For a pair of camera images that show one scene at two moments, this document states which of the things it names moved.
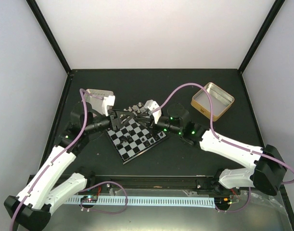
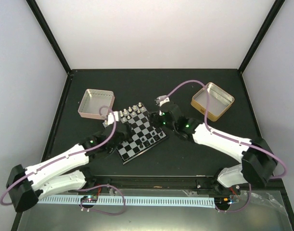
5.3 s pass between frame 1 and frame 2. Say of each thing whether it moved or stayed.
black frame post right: stayed
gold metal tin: stayed
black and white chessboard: stayed
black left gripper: moved
